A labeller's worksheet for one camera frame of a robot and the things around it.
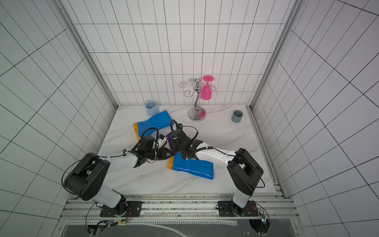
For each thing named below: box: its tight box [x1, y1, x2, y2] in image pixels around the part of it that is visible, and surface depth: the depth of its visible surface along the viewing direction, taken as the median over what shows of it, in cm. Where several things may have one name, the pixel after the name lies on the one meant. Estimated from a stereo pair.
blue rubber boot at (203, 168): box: [167, 151, 214, 180], surface depth 86 cm
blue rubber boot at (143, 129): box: [133, 110, 175, 142], surface depth 112 cm
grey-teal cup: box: [230, 109, 244, 123], surface depth 111 cm
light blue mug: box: [145, 99, 160, 117], surface depth 114 cm
